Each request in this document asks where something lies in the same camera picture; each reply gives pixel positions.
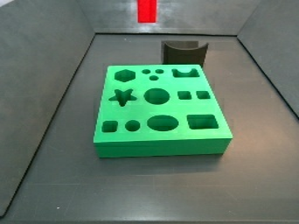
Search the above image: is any red vertical strip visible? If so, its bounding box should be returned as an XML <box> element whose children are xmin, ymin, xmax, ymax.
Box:
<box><xmin>136</xmin><ymin>0</ymin><xmax>157</xmax><ymax>23</ymax></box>

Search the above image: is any green shape sorter block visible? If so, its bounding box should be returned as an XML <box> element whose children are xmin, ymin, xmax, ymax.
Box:
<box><xmin>93</xmin><ymin>65</ymin><xmax>232</xmax><ymax>158</ymax></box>

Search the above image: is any dark grey curved holder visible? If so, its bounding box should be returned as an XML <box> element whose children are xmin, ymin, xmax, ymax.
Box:
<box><xmin>161</xmin><ymin>40</ymin><xmax>209</xmax><ymax>66</ymax></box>

